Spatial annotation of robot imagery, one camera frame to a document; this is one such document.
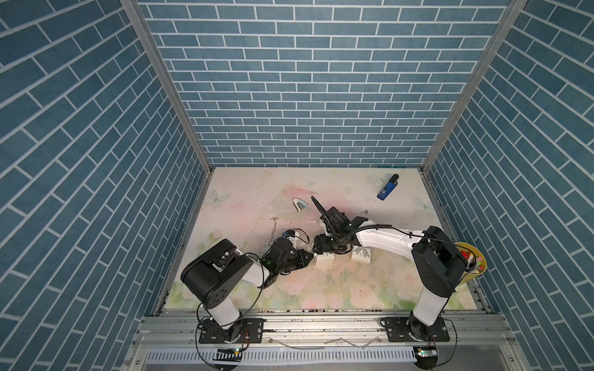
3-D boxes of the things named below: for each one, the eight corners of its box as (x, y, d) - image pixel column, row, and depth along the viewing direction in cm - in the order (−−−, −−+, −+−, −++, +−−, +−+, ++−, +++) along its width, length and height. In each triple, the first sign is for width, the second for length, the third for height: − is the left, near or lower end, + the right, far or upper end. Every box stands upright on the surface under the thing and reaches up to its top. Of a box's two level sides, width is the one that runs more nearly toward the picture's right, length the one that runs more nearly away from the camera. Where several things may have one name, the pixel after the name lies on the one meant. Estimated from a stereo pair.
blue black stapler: (377, 198, 112) (379, 191, 108) (389, 179, 120) (392, 172, 116) (385, 202, 110) (388, 195, 106) (397, 183, 118) (401, 176, 114)
